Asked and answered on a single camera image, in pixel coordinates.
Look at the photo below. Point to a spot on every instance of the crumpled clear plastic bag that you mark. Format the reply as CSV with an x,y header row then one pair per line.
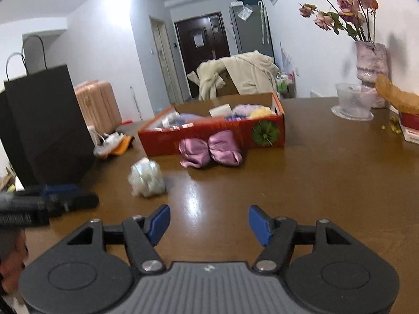
x,y
147,178

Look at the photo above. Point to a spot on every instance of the green bottles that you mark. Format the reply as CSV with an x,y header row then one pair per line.
x,y
284,85

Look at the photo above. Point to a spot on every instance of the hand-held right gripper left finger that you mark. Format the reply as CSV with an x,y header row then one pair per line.
x,y
160,222

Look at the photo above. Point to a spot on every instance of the red cardboard box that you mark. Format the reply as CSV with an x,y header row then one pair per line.
x,y
203,134

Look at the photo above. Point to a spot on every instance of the white umbrella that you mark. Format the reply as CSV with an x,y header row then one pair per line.
x,y
263,23

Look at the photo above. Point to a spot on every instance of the orange cloth item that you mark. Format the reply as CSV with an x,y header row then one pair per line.
x,y
124,145

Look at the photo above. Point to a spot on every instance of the purple satin bow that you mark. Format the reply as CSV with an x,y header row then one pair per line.
x,y
209,150

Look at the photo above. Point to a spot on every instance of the small yellow flowers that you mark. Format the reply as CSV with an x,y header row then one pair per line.
x,y
392,125

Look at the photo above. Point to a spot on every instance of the pink suitcase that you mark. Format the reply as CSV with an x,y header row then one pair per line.
x,y
98,104

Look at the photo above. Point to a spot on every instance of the brown cardboard box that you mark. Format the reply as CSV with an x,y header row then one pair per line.
x,y
227,86

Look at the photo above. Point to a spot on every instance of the purple folded towel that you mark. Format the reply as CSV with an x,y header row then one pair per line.
x,y
193,117

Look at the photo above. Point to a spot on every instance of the person's left hand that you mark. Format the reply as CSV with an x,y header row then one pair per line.
x,y
14,268

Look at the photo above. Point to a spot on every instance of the white interior door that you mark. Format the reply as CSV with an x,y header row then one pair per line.
x,y
165,62

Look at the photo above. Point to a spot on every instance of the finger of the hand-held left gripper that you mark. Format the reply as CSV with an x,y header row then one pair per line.
x,y
78,202
60,189

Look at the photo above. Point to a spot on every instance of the white roll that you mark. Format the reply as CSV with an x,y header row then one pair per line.
x,y
220,110

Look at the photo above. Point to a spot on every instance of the small red box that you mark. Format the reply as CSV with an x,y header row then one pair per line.
x,y
410,120

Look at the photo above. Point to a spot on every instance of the white book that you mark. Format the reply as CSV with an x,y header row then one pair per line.
x,y
411,134

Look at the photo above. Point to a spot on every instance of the grey refrigerator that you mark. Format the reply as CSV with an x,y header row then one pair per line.
x,y
252,36

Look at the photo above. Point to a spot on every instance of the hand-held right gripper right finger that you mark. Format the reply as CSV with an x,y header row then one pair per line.
x,y
258,224

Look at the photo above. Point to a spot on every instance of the clear plastic cup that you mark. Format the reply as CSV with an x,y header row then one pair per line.
x,y
355,101

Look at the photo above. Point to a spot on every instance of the golden feather fan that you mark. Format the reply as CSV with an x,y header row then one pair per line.
x,y
399,96

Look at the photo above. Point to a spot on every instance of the dried pink roses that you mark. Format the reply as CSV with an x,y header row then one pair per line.
x,y
347,5

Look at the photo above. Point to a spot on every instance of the dark entrance door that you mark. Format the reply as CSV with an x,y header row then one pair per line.
x,y
186,49

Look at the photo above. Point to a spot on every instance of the beige coat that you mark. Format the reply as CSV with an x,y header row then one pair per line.
x,y
252,72

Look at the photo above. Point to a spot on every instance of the white paper notice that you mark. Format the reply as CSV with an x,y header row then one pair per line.
x,y
198,40

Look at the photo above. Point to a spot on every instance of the white crumpled bag pile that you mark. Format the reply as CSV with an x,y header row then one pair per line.
x,y
108,144

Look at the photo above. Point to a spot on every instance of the black paper bag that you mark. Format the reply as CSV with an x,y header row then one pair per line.
x,y
49,127

